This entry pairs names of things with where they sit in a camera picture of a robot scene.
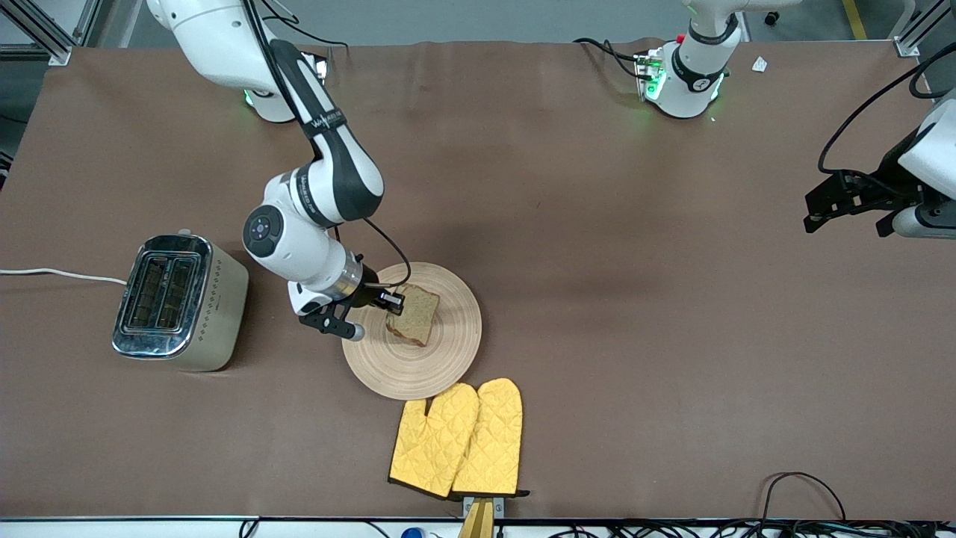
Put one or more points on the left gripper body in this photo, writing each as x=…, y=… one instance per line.
x=884, y=184

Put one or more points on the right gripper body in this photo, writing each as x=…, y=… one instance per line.
x=367, y=294

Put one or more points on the brown toast slice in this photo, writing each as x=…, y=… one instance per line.
x=418, y=314

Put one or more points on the round wooden plate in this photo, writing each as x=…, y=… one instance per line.
x=418, y=370

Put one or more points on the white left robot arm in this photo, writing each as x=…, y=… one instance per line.
x=694, y=82

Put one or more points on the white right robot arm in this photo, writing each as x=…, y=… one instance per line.
x=299, y=246

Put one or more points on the white paper scrap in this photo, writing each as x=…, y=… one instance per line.
x=759, y=64

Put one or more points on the yellow quilted oven mitt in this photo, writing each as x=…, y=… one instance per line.
x=493, y=441
x=433, y=448

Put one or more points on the silver beige toaster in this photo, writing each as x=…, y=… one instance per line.
x=213, y=306

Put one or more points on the brown table cover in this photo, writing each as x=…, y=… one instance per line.
x=523, y=187

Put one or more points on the blue round object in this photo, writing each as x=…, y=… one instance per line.
x=411, y=533

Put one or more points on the aluminium frame profile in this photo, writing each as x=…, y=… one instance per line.
x=60, y=51
x=907, y=45

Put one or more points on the grey metal bracket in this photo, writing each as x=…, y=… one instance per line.
x=499, y=505

